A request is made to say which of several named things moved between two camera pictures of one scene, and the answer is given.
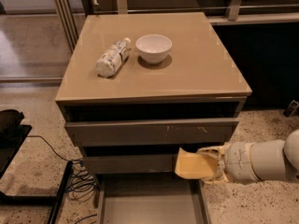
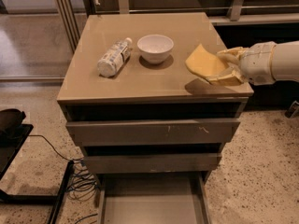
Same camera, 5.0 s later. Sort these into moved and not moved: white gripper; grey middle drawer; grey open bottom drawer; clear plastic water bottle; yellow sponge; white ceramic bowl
Moved: white gripper; yellow sponge
Not moved: grey open bottom drawer; white ceramic bowl; grey middle drawer; clear plastic water bottle
